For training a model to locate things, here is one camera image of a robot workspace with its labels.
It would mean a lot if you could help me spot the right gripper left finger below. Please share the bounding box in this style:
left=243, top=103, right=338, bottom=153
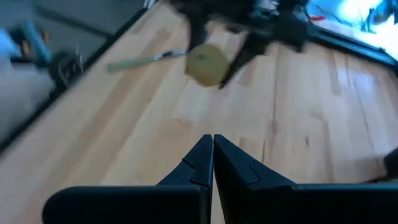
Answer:
left=42, top=134, right=214, bottom=224

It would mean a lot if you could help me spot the blue floor equipment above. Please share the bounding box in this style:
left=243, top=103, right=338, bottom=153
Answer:
left=0, top=20, right=52, bottom=68

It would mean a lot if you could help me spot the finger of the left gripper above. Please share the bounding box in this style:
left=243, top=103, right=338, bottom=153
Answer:
left=219, top=32, right=270, bottom=90
left=188, top=15, right=208, bottom=52

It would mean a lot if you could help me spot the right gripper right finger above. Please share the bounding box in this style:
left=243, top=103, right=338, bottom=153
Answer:
left=213, top=134, right=398, bottom=224

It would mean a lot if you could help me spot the brown green kiwi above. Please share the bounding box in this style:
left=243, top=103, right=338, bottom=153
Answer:
left=185, top=43, right=231, bottom=88

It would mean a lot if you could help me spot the black caster wheel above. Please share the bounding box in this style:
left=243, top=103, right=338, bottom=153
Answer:
left=48, top=51, right=83, bottom=90

